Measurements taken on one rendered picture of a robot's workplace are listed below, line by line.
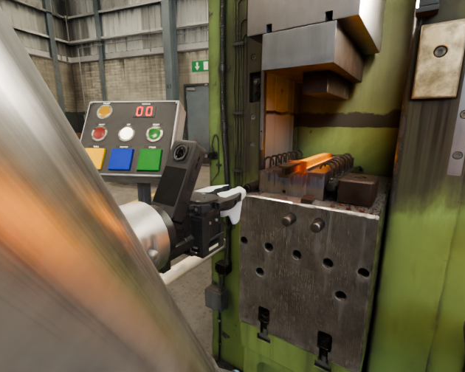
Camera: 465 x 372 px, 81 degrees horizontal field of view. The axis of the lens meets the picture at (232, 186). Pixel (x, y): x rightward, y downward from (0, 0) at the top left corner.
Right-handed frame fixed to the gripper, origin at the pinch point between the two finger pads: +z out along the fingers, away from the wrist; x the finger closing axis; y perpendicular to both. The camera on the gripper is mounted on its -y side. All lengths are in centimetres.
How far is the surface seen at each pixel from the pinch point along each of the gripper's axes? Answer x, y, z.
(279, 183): -5.6, 6.0, 32.9
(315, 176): 5.0, 2.8, 32.9
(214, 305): -38, 66, 41
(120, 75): -722, -147, 489
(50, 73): -898, -154, 376
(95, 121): -68, -12, 14
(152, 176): -41.7, 5.0, 15.7
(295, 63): -2.3, -26.9, 32.9
